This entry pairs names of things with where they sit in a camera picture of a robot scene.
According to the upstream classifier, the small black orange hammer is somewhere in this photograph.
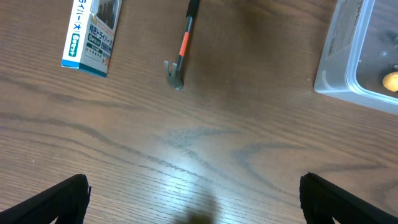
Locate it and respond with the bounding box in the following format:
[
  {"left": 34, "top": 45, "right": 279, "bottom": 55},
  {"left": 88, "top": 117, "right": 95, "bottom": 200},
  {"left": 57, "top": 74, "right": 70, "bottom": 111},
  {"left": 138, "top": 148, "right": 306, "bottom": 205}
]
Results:
[{"left": 164, "top": 0, "right": 200, "bottom": 90}]

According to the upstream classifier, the stubby yellow black screwdriver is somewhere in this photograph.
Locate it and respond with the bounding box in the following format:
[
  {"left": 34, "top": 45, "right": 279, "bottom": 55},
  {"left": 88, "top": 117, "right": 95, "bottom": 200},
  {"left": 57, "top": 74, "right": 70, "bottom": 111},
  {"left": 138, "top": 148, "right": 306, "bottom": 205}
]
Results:
[{"left": 382, "top": 72, "right": 398, "bottom": 92}]

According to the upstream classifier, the clear plastic container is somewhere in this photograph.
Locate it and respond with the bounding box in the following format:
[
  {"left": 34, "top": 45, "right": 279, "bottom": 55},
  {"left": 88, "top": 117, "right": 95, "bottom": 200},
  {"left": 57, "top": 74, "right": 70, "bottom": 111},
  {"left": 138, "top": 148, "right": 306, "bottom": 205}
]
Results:
[{"left": 314, "top": 0, "right": 397, "bottom": 114}]

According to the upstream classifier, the blue white screwdriver box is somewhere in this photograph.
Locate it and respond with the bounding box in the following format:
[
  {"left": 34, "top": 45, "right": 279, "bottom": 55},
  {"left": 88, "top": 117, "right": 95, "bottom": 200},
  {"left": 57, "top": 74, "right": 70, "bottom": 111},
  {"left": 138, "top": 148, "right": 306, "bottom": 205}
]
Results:
[{"left": 62, "top": 0, "right": 123, "bottom": 77}]

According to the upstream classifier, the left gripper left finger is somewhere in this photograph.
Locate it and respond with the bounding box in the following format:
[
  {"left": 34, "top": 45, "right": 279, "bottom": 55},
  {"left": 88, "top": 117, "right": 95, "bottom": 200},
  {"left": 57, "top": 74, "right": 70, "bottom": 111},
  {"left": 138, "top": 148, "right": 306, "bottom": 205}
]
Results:
[{"left": 1, "top": 174, "right": 91, "bottom": 224}]

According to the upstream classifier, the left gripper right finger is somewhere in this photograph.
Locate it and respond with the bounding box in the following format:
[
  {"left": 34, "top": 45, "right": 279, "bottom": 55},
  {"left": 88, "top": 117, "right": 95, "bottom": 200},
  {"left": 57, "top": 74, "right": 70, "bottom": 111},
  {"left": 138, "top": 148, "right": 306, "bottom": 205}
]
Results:
[{"left": 299, "top": 173, "right": 397, "bottom": 224}]

